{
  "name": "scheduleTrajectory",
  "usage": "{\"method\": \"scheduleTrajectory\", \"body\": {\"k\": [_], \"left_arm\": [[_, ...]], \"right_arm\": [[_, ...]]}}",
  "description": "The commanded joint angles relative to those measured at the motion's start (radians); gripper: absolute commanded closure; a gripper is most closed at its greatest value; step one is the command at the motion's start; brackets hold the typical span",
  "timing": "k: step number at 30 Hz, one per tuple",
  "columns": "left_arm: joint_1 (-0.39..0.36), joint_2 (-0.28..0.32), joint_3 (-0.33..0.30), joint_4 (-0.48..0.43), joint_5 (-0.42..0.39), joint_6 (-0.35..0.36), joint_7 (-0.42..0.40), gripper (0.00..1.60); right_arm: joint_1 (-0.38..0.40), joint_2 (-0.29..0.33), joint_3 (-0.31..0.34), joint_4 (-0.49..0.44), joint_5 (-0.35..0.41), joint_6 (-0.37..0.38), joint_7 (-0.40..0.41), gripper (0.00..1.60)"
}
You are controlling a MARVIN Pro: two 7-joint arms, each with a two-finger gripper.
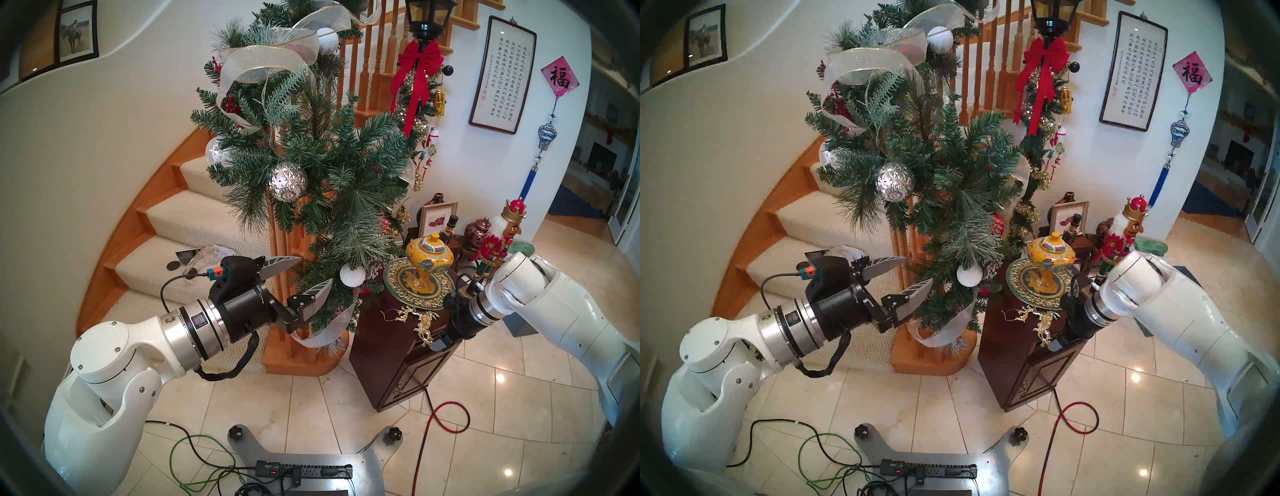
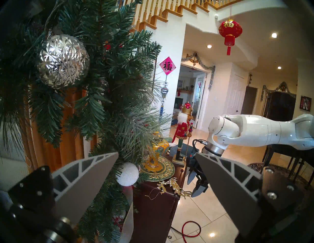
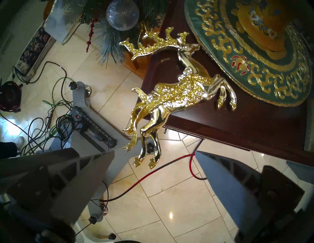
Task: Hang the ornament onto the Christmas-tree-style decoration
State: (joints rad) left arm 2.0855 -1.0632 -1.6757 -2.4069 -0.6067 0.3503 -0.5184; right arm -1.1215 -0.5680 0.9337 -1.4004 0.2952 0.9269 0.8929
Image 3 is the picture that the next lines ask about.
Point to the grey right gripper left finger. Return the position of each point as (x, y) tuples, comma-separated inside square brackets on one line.
[(73, 176)]

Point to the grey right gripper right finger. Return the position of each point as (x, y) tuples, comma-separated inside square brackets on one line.
[(228, 186)]

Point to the gold glitter reindeer ornament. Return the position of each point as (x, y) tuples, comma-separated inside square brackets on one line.
[(181, 93)]

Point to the green pine Christmas garland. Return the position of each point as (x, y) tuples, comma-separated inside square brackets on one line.
[(115, 44)]

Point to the white glitter ball ornament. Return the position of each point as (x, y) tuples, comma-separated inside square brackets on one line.
[(122, 14)]

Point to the black base knob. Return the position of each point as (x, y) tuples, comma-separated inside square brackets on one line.
[(72, 85), (112, 236), (150, 148), (92, 220)]

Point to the black power strip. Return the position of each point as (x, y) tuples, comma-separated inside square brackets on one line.
[(98, 129)]

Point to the dark wooden cabinet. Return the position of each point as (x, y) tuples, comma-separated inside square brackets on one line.
[(245, 129)]

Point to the white shoe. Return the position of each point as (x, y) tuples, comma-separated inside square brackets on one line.
[(19, 141)]

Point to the black trouser leg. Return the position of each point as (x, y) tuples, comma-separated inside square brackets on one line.
[(7, 148)]

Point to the green gold round mat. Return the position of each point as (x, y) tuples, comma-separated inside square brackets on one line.
[(225, 61)]

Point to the dark patterned rug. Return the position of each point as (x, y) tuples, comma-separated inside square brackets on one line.
[(32, 49)]

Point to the hanging red berry sprig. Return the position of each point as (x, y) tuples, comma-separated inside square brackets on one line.
[(91, 29)]

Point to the sheer white gold-edged ribbon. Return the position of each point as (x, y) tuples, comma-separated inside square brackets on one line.
[(61, 22)]

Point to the grey metal robot base plate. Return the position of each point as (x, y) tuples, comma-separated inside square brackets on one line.
[(81, 98)]

